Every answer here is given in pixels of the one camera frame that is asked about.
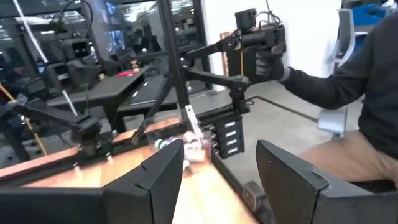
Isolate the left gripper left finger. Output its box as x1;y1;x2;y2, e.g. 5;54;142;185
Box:
101;139;185;224

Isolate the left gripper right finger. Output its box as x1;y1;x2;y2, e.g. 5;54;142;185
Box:
255;139;331;224

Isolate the green-labelled dye bottle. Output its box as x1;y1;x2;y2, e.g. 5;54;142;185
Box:
154;137;180;151

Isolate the pink-labelled dye bottle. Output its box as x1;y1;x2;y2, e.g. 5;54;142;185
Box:
182;130;205;163

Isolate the white office chair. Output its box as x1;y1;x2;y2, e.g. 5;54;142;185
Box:
317;8;369;139

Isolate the black box with white labels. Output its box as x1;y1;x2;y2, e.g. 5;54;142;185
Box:
213;114;247;160

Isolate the black desk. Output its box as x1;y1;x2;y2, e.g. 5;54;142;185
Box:
45;66;170;126

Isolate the red item on desk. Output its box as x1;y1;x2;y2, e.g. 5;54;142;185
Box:
116;69;140;78

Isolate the person's hand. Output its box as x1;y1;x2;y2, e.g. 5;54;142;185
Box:
254;45;287;85

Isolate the person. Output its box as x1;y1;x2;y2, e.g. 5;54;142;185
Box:
279;11;398;191

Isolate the white diagonal rod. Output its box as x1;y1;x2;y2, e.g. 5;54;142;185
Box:
11;0;79;117

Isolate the blue bin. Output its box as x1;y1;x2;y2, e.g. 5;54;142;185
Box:
350;2;398;26

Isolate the black leader arm with handle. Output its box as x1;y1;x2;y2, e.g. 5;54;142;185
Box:
181;8;287;114

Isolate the black vertical frame post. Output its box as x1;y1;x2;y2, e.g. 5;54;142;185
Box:
157;0;191;126

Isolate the yellow hanging cable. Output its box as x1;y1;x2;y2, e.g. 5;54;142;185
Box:
0;83;49;157

